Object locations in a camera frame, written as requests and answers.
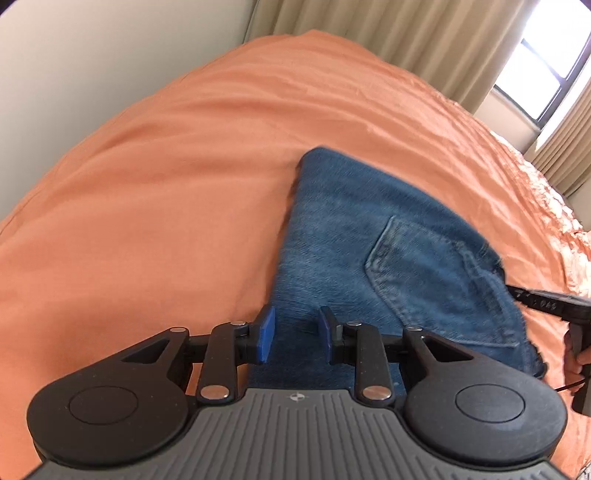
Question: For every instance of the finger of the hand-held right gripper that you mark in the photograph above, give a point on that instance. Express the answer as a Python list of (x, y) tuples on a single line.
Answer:
[(540, 302)]

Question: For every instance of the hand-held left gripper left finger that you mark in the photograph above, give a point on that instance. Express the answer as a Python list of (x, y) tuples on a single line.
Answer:
[(265, 334)]

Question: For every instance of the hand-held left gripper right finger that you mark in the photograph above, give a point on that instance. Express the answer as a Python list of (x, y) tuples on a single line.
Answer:
[(328, 334)]

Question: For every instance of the blue denim pants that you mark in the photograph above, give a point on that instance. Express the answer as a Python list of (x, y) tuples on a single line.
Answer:
[(369, 258)]

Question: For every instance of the person's right hand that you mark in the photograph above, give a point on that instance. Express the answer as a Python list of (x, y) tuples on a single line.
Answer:
[(579, 369)]

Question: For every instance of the crumpled white orange cloth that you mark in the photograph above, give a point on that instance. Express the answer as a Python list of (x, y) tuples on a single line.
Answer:
[(554, 207)]

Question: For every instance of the narrow beige curtain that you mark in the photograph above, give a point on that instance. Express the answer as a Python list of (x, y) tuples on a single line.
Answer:
[(565, 152)]

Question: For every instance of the orange bed sheet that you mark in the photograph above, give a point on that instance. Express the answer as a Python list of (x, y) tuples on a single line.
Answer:
[(138, 207)]

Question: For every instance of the wide beige curtain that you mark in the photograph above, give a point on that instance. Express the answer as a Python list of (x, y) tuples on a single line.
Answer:
[(392, 37)]

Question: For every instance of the window with dark frame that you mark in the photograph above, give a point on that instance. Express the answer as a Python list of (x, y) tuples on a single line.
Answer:
[(549, 60)]

